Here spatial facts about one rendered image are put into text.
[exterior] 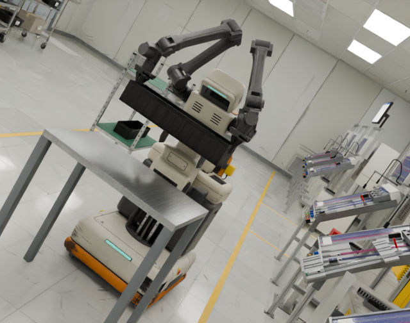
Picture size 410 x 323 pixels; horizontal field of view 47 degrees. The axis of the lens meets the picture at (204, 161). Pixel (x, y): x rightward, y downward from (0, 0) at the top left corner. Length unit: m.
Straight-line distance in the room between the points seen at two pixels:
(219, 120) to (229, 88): 0.18
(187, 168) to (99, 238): 0.64
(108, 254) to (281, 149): 9.25
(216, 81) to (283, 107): 9.21
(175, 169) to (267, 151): 9.19
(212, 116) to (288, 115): 9.17
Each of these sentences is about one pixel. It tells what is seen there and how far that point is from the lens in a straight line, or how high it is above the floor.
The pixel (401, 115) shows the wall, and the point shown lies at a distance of 11.90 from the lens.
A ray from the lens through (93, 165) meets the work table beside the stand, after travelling 1.98.
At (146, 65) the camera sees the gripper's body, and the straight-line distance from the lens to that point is 2.34.
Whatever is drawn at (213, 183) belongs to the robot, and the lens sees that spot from 2.84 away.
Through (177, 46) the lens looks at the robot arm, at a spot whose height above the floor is 1.37.
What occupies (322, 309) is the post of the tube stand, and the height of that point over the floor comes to 0.58.
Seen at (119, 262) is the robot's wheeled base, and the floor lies 0.20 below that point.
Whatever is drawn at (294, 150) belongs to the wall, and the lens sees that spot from 11.71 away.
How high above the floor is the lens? 1.40
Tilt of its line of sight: 11 degrees down
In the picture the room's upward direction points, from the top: 32 degrees clockwise
